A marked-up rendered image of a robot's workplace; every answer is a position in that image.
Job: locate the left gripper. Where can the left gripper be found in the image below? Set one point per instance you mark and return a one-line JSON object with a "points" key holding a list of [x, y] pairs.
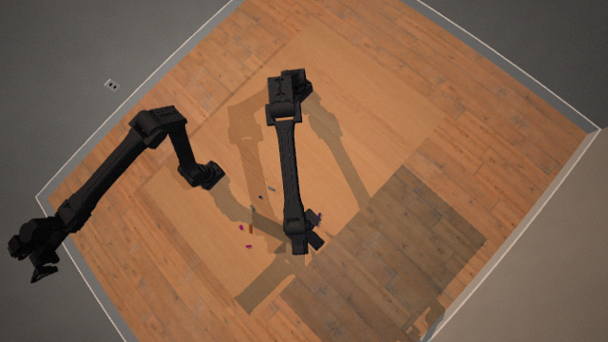
{"points": [[312, 216]]}

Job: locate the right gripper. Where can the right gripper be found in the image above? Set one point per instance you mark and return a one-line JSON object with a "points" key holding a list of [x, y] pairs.
{"points": [[40, 270]]}

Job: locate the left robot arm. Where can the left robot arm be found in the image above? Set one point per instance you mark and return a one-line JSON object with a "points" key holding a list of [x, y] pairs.
{"points": [[284, 102]]}

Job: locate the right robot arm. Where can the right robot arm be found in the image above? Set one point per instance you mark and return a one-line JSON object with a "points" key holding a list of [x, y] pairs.
{"points": [[73, 212]]}

